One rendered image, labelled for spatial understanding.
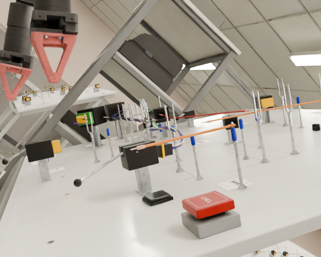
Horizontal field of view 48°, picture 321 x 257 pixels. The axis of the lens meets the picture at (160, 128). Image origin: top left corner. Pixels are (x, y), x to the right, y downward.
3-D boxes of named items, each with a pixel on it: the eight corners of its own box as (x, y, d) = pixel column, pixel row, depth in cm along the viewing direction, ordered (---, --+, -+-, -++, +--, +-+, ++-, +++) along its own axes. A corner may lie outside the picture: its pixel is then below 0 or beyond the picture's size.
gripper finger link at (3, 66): (25, 101, 83) (31, 60, 82) (27, 103, 76) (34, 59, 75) (-7, 96, 80) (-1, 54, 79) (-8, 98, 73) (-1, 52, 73)
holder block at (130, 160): (122, 167, 65) (118, 146, 64) (151, 160, 67) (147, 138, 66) (129, 171, 61) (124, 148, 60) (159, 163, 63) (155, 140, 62)
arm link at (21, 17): (10, 0, 79) (10, -5, 74) (43, 8, 82) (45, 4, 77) (5, 31, 80) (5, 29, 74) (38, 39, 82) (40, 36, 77)
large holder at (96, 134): (120, 137, 146) (113, 103, 145) (100, 147, 130) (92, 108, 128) (105, 139, 148) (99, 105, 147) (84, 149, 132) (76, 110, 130)
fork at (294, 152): (301, 153, 72) (292, 82, 70) (294, 155, 71) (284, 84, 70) (295, 152, 74) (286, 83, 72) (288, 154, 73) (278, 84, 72)
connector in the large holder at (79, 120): (94, 123, 129) (92, 111, 128) (90, 124, 126) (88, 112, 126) (80, 125, 131) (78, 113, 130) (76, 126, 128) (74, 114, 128)
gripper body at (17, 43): (29, 66, 85) (34, 34, 84) (32, 65, 75) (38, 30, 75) (-1, 60, 82) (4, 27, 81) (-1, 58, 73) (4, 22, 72)
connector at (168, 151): (143, 157, 65) (141, 146, 65) (166, 152, 68) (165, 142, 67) (150, 158, 63) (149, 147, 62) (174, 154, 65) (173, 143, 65)
